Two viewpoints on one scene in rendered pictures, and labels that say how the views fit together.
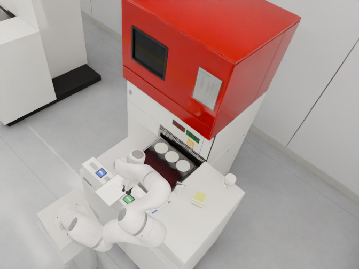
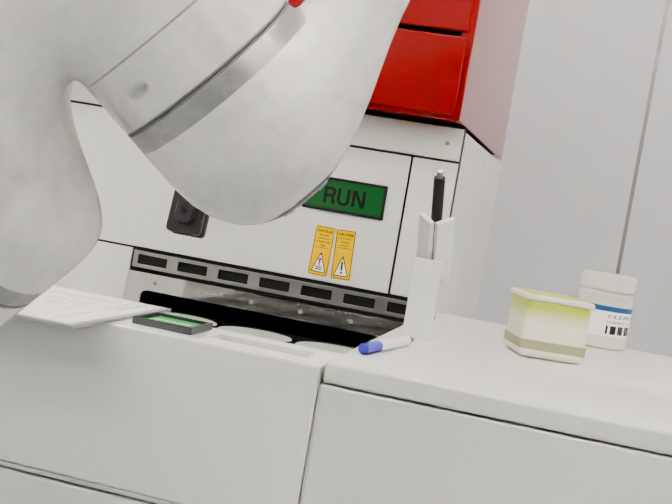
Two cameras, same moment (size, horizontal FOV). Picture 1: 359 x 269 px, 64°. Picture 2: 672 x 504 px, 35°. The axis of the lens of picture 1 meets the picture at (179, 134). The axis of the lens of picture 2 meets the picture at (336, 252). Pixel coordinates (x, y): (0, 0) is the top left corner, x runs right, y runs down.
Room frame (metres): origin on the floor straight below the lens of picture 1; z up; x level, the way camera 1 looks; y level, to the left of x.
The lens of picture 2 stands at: (-0.13, 0.43, 1.10)
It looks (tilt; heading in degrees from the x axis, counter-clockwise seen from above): 3 degrees down; 340
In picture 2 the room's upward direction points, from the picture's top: 10 degrees clockwise
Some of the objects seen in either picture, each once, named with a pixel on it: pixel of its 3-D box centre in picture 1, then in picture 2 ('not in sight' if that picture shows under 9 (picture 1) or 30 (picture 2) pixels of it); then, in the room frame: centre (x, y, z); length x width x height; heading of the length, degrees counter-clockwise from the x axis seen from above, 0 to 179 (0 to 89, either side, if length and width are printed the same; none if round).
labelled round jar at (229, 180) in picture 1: (228, 181); (603, 309); (1.06, -0.38, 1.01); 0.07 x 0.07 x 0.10
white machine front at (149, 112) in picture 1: (165, 123); (169, 221); (1.45, 0.12, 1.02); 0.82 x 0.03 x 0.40; 57
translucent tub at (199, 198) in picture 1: (198, 199); (546, 325); (0.89, -0.20, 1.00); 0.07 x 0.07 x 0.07; 75
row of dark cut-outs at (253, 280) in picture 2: (181, 142); (274, 284); (1.34, -0.03, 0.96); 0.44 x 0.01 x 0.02; 57
